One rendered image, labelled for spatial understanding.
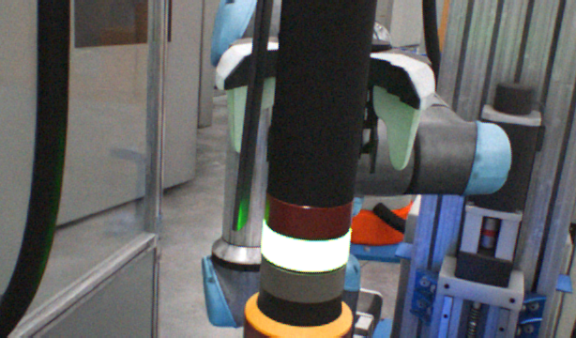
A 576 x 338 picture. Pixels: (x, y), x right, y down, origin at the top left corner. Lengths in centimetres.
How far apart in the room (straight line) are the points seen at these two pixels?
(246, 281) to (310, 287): 78
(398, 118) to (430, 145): 27
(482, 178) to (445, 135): 6
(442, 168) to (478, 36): 50
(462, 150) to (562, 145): 52
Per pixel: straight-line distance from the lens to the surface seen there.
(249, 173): 25
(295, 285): 24
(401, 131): 36
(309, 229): 23
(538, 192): 115
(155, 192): 177
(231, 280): 102
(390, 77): 35
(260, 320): 25
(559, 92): 112
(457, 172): 64
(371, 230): 429
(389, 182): 62
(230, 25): 92
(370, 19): 22
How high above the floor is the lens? 171
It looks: 17 degrees down
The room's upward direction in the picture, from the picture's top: 5 degrees clockwise
